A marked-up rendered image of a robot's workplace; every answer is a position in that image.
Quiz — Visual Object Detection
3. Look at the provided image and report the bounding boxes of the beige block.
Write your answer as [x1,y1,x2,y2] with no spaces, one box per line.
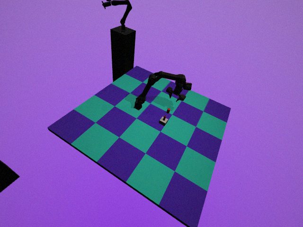
[159,117,168,126]

